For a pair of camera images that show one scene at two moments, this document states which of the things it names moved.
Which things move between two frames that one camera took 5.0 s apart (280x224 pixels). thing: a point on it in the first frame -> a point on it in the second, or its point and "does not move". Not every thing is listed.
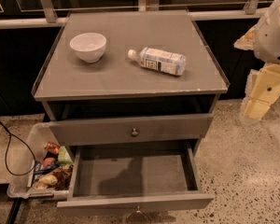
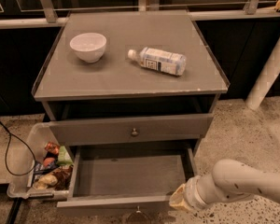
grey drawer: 128,176 does not move
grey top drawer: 133,129 does not move
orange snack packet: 52,147 does not move
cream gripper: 273,37 -> 192,192
